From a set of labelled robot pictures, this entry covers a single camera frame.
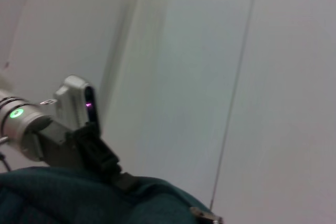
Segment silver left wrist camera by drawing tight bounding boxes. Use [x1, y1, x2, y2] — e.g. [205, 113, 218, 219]
[39, 74, 102, 133]

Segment dark teal insulated lunch bag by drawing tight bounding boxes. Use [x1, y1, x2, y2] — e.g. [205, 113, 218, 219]
[0, 166, 224, 224]

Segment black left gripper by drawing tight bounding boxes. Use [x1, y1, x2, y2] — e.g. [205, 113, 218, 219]
[27, 121, 140, 192]

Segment left gripper cable with plug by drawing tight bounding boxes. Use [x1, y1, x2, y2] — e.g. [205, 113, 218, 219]
[0, 136, 13, 174]

